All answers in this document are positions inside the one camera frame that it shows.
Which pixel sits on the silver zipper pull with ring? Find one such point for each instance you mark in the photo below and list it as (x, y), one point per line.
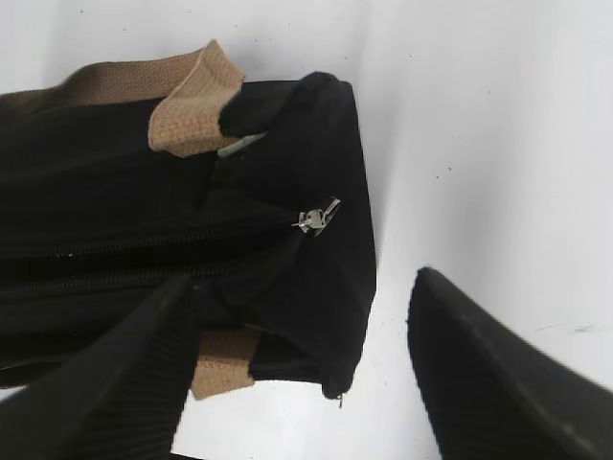
(314, 221)

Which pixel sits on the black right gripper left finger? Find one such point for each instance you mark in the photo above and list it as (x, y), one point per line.
(120, 398)

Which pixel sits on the black canvas tote bag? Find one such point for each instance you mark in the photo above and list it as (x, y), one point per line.
(131, 173)

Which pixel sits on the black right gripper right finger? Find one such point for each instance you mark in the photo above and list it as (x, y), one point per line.
(488, 393)

